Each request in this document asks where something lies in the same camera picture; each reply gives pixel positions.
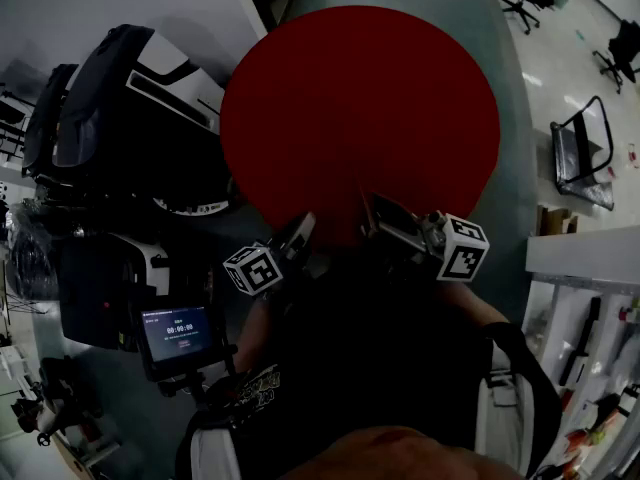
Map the white and black machine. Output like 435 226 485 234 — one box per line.
117 30 235 218

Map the small red object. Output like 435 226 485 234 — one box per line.
618 297 640 325

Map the black tablet screen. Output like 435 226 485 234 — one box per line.
138 304 217 382

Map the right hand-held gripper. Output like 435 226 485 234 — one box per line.
360 192 490 283

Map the black tripod equipment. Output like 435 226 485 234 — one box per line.
10 356 104 447

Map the person's torso in black shirt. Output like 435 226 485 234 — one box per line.
174 250 564 480

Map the small black bag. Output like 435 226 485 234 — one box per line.
21 62 80 178

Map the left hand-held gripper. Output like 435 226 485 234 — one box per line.
223 211 317 297

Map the large black bag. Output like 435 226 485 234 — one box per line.
52 24 157 169

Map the black platform cart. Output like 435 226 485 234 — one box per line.
548 95 616 213

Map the long black tool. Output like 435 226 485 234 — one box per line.
558 296 603 388

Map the black box with white casing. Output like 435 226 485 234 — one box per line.
58 231 172 353

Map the white shelf unit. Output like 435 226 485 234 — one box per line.
518 225 640 480

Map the round red table mat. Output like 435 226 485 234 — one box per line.
219 5 502 248

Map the brown cardboard box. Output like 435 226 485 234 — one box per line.
536 205 581 238

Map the person's right forearm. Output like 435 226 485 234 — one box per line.
439 278 509 330

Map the tan cardboard box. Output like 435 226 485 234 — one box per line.
51 431 122 480

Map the person's left forearm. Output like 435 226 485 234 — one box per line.
233 287 284 375

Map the black plastic-wrapped bundle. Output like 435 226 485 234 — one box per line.
8 200 62 303

